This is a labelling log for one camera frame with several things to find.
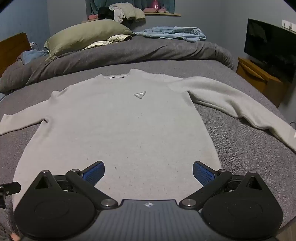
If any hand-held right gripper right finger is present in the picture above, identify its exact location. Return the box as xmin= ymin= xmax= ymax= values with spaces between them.
xmin=179 ymin=161 xmax=273 ymax=211

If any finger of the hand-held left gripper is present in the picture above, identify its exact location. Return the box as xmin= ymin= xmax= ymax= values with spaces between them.
xmin=0 ymin=182 xmax=22 ymax=209

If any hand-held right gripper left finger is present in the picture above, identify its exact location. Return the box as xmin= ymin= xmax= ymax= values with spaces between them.
xmin=24 ymin=160 xmax=119 ymax=211

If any light grey sweater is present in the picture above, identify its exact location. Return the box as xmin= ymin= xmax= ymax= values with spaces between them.
xmin=0 ymin=68 xmax=296 ymax=209

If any wooden television stand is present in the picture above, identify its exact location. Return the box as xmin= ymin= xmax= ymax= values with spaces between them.
xmin=236 ymin=57 xmax=290 ymax=108

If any dark grey duvet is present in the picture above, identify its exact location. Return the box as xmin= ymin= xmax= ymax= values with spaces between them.
xmin=0 ymin=36 xmax=235 ymax=93

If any small blue cloth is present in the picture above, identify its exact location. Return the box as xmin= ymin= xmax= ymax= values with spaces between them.
xmin=16 ymin=50 xmax=49 ymax=65

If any cream garment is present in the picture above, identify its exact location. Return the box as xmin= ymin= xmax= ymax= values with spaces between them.
xmin=82 ymin=34 xmax=133 ymax=50

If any wooden headboard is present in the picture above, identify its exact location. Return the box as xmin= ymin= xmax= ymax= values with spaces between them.
xmin=0 ymin=32 xmax=31 ymax=77

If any olive green pillow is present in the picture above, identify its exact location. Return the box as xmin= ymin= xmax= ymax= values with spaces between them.
xmin=44 ymin=19 xmax=133 ymax=64

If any light blue crumpled shirt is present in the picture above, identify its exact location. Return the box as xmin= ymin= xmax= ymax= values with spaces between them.
xmin=133 ymin=26 xmax=207 ymax=43

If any black television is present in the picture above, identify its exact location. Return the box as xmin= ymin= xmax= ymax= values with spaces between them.
xmin=244 ymin=19 xmax=296 ymax=82

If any black cloth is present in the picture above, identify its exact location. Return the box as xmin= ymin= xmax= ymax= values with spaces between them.
xmin=97 ymin=7 xmax=125 ymax=24

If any wooden windowsill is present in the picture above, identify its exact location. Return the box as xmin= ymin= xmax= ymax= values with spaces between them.
xmin=82 ymin=13 xmax=181 ymax=24

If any beige cloth pile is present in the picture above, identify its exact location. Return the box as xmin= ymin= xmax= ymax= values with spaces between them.
xmin=109 ymin=3 xmax=146 ymax=21

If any teal curtain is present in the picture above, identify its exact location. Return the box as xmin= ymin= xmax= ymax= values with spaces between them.
xmin=89 ymin=0 xmax=111 ymax=14

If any pink ornament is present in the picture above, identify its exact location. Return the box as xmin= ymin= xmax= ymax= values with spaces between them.
xmin=143 ymin=0 xmax=174 ymax=13

